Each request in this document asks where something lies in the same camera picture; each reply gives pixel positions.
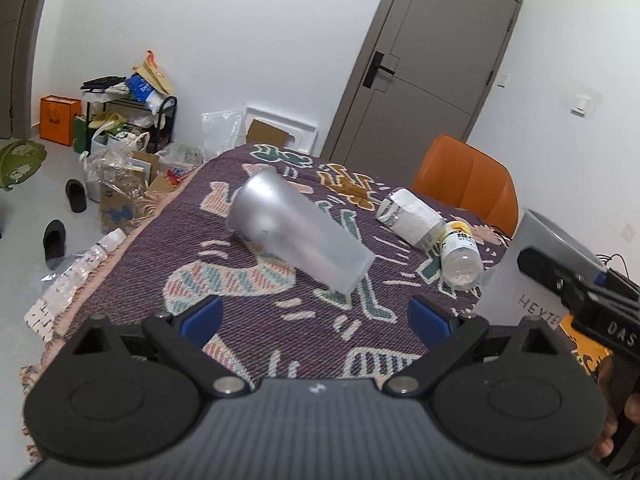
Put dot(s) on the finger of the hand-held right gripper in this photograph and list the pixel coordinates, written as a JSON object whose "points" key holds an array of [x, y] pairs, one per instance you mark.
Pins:
{"points": [[542, 267]]}

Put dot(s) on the orange chair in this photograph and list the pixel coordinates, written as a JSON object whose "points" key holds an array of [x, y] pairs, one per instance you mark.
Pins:
{"points": [[465, 175]]}

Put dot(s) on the printed blanket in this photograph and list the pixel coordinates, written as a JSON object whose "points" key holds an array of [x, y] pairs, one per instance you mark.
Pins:
{"points": [[280, 315]]}

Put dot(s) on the grey paper cup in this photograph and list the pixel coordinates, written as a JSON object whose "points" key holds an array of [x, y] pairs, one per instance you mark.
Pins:
{"points": [[515, 270]]}

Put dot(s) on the blue and white bag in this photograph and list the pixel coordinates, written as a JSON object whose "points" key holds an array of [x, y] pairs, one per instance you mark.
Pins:
{"points": [[140, 89]]}

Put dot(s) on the yellow packet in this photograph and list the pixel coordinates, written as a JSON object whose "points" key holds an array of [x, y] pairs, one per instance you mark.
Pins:
{"points": [[582, 355]]}

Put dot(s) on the small clear plastic bottle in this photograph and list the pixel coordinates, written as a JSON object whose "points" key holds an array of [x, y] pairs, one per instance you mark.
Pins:
{"points": [[460, 260]]}

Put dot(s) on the grey-brown door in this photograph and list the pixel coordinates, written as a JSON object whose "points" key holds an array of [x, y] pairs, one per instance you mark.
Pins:
{"points": [[425, 60]]}

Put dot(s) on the orange shopping bag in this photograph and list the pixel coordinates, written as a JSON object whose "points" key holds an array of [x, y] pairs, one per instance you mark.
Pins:
{"points": [[60, 120]]}

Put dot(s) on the brown paper bag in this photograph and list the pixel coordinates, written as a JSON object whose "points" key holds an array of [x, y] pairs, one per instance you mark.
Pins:
{"points": [[152, 72]]}

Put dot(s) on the green shopping bag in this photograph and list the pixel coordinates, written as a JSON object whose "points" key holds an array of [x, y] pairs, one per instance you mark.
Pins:
{"points": [[81, 132]]}

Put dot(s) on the row of white packets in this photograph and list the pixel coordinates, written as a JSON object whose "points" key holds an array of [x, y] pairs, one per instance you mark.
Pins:
{"points": [[65, 285]]}

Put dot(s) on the white foam tray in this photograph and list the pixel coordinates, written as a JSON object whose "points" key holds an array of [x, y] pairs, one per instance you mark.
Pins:
{"points": [[300, 132]]}

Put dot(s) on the grey-brown door frame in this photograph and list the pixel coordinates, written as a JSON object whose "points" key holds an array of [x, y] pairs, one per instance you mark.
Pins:
{"points": [[20, 35]]}

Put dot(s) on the white wall socket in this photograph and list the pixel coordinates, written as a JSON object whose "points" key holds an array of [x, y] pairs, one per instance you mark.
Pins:
{"points": [[628, 232]]}

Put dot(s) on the black slipper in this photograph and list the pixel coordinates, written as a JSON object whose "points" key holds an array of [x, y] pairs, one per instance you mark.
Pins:
{"points": [[76, 195], [54, 240]]}

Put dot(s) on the black shoe rack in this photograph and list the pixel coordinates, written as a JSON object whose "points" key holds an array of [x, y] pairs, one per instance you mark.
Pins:
{"points": [[167, 125]]}

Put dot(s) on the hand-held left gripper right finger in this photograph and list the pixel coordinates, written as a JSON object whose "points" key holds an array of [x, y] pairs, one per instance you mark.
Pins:
{"points": [[430, 317]]}

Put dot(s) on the white wall switch panel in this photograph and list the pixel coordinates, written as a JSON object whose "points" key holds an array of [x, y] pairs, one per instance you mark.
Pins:
{"points": [[582, 103]]}

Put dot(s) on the brown cardboard sheet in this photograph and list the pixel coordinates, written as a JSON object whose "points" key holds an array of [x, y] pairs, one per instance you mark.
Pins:
{"points": [[267, 134]]}

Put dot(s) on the frosted plastic cup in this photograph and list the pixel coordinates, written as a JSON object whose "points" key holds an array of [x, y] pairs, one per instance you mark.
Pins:
{"points": [[295, 230]]}

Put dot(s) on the green floor mat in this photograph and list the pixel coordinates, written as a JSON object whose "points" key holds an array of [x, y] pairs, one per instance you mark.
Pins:
{"points": [[20, 162]]}

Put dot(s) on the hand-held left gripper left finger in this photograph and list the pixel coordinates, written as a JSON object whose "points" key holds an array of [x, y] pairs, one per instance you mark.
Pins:
{"points": [[202, 317]]}

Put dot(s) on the clear plastic bag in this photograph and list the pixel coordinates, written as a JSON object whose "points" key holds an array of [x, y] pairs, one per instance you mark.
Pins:
{"points": [[222, 130]]}

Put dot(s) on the person's right hand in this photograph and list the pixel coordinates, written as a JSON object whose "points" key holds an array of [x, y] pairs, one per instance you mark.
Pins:
{"points": [[612, 390]]}

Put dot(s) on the cardboard box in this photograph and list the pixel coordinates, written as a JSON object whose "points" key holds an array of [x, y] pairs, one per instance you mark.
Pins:
{"points": [[117, 207]]}

